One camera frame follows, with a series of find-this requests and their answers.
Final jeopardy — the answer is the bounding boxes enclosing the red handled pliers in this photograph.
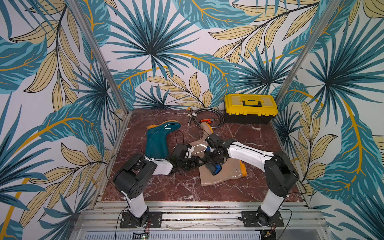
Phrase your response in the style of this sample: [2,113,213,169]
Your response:
[200,119,216,125]

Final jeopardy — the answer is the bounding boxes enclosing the right aluminium frame post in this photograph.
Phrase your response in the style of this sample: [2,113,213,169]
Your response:
[275,0,341,105]

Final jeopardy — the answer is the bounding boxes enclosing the teal rubber boot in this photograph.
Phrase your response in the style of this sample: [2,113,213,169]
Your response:
[145,120,181,159]

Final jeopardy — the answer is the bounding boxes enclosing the aluminium front rail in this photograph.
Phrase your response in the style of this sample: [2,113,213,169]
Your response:
[70,200,333,240]

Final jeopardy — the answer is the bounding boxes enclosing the beige boot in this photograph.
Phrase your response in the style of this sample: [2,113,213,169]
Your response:
[190,123,214,158]
[199,158,247,187]

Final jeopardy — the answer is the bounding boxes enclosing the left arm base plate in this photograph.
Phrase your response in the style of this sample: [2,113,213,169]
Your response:
[120,212,163,229]

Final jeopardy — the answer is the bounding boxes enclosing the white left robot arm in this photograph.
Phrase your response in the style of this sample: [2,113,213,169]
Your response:
[113,144,206,226]

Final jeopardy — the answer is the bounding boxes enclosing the yellow black toolbox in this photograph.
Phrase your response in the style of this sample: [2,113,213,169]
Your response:
[223,94,279,125]

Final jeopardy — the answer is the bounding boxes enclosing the coiled black cable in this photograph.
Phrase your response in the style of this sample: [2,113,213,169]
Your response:
[187,107,225,130]

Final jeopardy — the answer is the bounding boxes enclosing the left aluminium frame post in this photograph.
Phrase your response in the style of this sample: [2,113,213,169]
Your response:
[68,0,129,116]

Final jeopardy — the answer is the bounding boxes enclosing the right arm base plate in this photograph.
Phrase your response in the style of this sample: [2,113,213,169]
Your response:
[238,211,285,228]

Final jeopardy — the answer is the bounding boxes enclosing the aluminium frame post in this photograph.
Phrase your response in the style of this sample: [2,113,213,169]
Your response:
[275,0,341,105]
[68,0,129,116]

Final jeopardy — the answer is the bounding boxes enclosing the blue grey cloth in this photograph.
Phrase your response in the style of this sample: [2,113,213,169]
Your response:
[205,147,224,176]

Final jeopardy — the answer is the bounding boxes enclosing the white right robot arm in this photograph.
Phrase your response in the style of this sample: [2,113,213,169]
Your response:
[205,134,299,227]

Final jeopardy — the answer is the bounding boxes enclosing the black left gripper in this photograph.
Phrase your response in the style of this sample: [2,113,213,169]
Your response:
[178,154,206,171]

